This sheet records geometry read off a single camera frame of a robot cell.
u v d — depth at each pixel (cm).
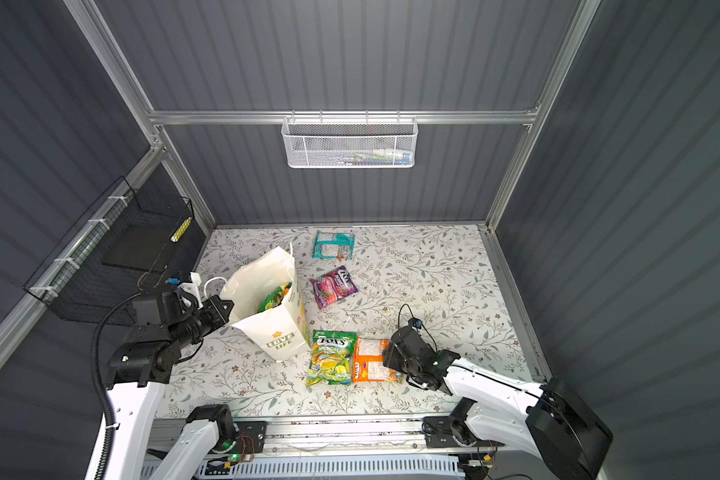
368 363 83
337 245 112
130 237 77
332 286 99
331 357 84
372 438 74
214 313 62
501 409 49
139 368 45
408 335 67
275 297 85
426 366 63
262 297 92
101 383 44
